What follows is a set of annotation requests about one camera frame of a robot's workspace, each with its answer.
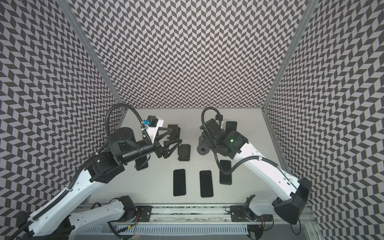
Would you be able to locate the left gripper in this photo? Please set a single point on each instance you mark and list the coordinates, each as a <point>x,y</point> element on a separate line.
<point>164,152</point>

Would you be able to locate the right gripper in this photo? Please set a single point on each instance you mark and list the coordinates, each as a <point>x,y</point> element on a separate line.
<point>208,135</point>

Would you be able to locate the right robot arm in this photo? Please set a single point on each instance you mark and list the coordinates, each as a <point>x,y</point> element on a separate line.
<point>290,194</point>

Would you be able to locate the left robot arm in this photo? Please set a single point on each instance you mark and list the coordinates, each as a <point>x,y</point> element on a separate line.
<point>57,219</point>

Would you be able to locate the black rectangular phone stand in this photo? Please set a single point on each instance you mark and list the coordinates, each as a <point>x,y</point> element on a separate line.
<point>175,133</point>

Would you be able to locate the black folding phone stand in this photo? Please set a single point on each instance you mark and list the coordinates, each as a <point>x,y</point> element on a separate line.
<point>184,153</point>

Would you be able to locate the grey round stand centre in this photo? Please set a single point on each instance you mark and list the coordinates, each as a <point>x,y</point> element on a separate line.
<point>203,150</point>

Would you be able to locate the white ribbed vent strip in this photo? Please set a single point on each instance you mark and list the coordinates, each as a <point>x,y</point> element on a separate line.
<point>185,230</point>

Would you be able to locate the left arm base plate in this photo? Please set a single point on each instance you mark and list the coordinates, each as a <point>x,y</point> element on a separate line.
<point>143,212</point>

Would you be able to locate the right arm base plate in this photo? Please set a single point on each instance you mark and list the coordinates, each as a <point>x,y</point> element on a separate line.
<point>240,214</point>

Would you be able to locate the aluminium front rail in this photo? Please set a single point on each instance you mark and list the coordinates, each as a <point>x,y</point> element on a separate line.
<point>195,214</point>

